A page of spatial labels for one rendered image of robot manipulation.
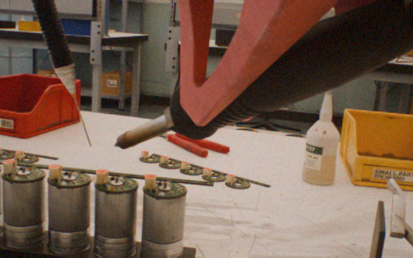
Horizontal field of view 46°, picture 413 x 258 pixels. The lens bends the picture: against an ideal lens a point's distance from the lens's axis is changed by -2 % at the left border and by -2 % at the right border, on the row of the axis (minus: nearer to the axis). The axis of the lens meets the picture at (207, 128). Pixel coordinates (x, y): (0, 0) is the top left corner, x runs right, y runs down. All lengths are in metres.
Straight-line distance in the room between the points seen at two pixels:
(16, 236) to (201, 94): 0.17
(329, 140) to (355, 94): 4.18
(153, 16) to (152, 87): 0.70
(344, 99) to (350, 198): 4.20
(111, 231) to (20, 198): 0.06
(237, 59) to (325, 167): 0.36
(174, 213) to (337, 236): 0.17
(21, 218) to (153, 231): 0.08
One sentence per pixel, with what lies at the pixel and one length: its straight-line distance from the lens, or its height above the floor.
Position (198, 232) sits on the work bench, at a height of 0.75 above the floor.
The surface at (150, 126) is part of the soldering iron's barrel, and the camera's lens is 0.23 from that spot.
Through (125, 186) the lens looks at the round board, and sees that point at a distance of 0.28.
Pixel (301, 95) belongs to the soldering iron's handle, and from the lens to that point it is 0.16.
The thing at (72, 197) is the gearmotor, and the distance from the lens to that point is 0.29.
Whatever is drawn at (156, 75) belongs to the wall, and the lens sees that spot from 4.95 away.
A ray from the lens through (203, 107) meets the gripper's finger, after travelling 0.18.
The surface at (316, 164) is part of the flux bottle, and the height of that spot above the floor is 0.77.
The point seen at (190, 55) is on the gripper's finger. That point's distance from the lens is 0.18.
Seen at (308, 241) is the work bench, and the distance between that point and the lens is 0.39.
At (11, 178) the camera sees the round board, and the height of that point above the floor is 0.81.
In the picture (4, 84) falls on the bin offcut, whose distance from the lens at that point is 0.74.
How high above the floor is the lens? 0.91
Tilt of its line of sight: 13 degrees down
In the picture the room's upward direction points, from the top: 4 degrees clockwise
